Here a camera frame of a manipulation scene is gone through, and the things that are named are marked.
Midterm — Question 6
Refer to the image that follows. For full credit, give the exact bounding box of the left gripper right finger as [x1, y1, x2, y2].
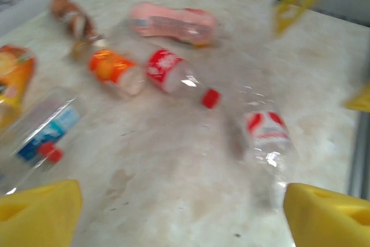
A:
[283, 182, 370, 247]

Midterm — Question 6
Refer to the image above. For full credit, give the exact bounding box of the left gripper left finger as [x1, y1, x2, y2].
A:
[0, 179, 84, 247]

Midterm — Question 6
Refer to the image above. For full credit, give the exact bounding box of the clear bottle white red label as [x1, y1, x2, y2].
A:
[222, 83, 301, 201]

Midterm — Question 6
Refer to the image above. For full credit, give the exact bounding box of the pink drink plastic bottle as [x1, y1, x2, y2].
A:
[127, 1, 219, 48]

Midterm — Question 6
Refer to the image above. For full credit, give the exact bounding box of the orange juice plastic bottle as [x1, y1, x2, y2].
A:
[0, 43, 37, 128]

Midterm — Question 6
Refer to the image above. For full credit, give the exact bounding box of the short clear bottle red label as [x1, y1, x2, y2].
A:
[144, 47, 223, 109]

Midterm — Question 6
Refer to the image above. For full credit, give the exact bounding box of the small bottle orange label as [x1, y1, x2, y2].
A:
[88, 49, 147, 99]

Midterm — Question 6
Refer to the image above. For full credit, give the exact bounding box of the brown drink plastic bottle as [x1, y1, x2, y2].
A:
[47, 0, 106, 57]

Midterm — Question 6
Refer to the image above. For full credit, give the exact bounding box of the clear bottle blue label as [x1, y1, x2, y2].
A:
[0, 90, 82, 196]

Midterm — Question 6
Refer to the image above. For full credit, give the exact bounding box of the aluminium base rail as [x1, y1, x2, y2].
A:
[348, 110, 370, 200]

